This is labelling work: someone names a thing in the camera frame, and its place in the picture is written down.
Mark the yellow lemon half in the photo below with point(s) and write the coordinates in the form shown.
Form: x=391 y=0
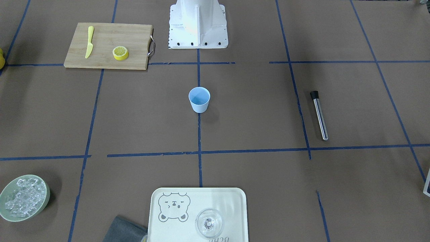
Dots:
x=120 y=53

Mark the light blue cup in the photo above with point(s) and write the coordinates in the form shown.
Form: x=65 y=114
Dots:
x=199 y=98

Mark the cream bear tray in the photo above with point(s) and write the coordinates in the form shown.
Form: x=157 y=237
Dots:
x=173 y=212

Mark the clear wine glass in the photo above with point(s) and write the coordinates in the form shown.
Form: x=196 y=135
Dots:
x=209 y=223

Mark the bamboo cutting board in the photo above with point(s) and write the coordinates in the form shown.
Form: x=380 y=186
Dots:
x=136 y=38

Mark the grey folded cloth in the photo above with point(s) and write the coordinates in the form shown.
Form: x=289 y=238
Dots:
x=122 y=230

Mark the yellow plastic knife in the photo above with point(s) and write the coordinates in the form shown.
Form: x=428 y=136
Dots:
x=89 y=42

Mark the green bowl of ice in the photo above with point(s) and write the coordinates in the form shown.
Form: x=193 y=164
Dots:
x=23 y=198

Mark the whole yellow lemons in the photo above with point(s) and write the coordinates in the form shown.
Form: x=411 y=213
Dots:
x=2 y=59

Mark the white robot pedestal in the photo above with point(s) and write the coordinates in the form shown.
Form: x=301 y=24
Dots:
x=197 y=24

